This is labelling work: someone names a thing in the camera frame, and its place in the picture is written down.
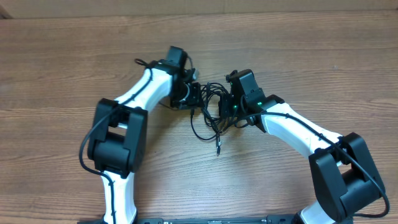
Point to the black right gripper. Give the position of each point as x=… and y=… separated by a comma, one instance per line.
x=224, y=106

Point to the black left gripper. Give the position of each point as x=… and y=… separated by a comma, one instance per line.
x=195, y=96

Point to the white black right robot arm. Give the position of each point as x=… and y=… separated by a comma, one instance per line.
x=345, y=179

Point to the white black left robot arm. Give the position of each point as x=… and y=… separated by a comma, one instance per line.
x=116, y=142

